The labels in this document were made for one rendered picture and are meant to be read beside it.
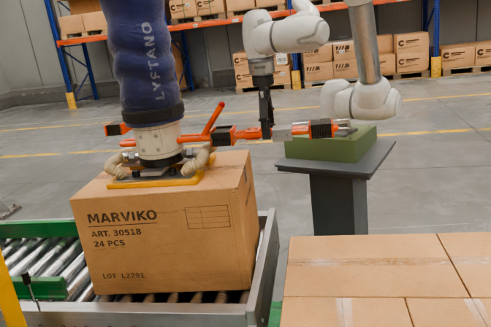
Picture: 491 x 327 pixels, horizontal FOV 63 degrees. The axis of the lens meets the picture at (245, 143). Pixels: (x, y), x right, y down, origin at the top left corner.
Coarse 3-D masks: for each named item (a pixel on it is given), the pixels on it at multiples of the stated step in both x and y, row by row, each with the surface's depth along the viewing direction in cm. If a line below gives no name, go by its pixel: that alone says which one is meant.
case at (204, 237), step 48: (96, 192) 142; (144, 192) 137; (192, 192) 133; (240, 192) 136; (96, 240) 143; (144, 240) 141; (192, 240) 139; (240, 240) 137; (96, 288) 150; (144, 288) 147; (192, 288) 145; (240, 288) 143
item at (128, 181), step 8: (128, 176) 147; (136, 176) 144; (152, 176) 144; (160, 176) 143; (168, 176) 142; (176, 176) 141; (184, 176) 140; (192, 176) 140; (200, 176) 141; (112, 184) 143; (120, 184) 142; (128, 184) 141; (136, 184) 141; (144, 184) 140; (152, 184) 140; (160, 184) 139; (168, 184) 139; (176, 184) 138; (184, 184) 138; (192, 184) 137
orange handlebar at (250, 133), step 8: (128, 128) 178; (248, 128) 143; (256, 128) 142; (296, 128) 138; (304, 128) 137; (336, 128) 136; (192, 136) 145; (200, 136) 144; (208, 136) 144; (240, 136) 141; (248, 136) 141; (256, 136) 140; (120, 144) 150; (128, 144) 149
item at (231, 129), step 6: (216, 126) 149; (222, 126) 149; (228, 126) 148; (234, 126) 145; (210, 132) 142; (216, 132) 144; (222, 132) 140; (228, 132) 140; (234, 132) 144; (210, 138) 142; (216, 138) 142; (222, 138) 141; (228, 138) 141; (210, 144) 143; (216, 144) 142; (222, 144) 141; (228, 144) 141; (234, 144) 143
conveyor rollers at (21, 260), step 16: (0, 240) 205; (16, 240) 203; (32, 240) 201; (48, 240) 199; (64, 240) 197; (16, 256) 188; (32, 256) 186; (48, 256) 184; (64, 256) 182; (80, 256) 180; (256, 256) 162; (16, 272) 176; (32, 272) 173; (48, 272) 171; (64, 272) 168; (80, 272) 167; (80, 288) 161
